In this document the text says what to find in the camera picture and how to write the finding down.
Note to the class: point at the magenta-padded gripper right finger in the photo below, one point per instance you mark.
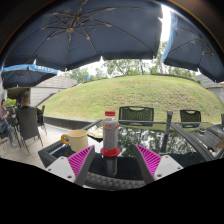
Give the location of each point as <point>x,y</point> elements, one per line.
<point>150,160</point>

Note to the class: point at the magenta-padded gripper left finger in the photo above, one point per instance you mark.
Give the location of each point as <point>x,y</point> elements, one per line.
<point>78,161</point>

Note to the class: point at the clear red-capped drink bottle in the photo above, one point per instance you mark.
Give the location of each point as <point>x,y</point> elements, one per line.
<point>110,133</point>

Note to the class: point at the dark upright pole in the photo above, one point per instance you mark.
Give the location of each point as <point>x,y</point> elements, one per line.
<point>166,133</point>

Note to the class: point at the yellow snack packet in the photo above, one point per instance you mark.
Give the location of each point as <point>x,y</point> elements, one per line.
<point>95,133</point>

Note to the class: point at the black mesh-back patio chair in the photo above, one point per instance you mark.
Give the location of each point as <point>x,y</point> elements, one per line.
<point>190,117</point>
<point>136,115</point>

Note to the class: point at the group of black patio chairs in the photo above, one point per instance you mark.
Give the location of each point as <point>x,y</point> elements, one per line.
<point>29,125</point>

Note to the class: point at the person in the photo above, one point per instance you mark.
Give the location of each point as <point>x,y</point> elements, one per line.
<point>4,121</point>
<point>26,100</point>

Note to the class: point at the navy umbrella with lettered band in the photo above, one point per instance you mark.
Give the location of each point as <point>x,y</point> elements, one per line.
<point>23,76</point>

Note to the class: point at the navy umbrella with plain band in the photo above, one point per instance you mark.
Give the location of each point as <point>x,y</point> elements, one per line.
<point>196,50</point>

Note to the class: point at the large navy patio umbrella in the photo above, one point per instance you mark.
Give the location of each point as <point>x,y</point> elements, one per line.
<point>100,33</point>

